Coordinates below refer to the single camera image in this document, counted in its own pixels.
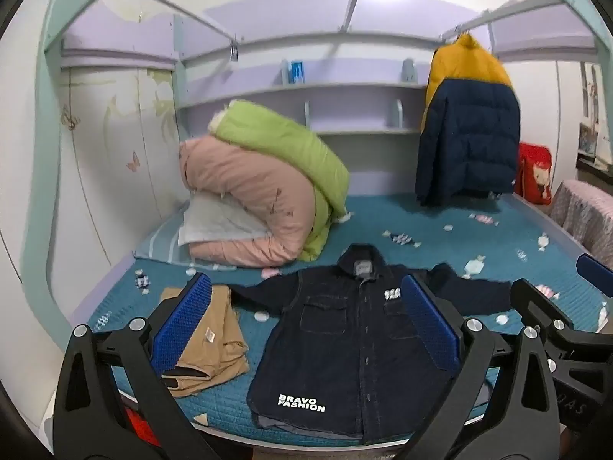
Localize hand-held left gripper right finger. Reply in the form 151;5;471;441
400;274;562;460

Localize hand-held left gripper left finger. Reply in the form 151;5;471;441
52;272;226;460

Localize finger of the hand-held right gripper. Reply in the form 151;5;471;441
510;278;578;342
576;252;613;299

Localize dark denim jacket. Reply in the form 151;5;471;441
229;243;513;446

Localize tan folded pants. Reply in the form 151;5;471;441
158;285;251;398

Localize pink patterned cloth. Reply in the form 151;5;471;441
548;179;613;269

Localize light blue striped pillow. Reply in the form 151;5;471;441
131;211;192;265

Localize white pillow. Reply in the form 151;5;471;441
178;196;271;247

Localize red object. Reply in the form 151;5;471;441
122;405;154;460

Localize red cartoon bag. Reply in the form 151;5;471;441
515;141;554;206

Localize teal candy print bed sheet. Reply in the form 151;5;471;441
62;192;613;442

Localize small framed picture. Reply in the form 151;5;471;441
578;122;597;156

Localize pink quilt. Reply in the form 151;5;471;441
178;135;331;269

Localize yellow and navy puffer jacket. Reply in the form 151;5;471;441
414;33;522;208

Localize green quilt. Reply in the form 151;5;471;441
208;100;351;263

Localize purple wall shelf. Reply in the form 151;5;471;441
175;53;432;137

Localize mint green bed frame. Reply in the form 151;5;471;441
41;0;613;341

